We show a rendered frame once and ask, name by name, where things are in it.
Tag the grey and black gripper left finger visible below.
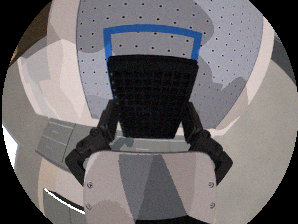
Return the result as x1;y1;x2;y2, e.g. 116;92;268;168
65;99;119;187

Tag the blue tape outline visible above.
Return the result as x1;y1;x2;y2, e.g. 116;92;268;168
103;24;202;65

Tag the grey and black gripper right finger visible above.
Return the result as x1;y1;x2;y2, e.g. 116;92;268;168
181;102;233;186

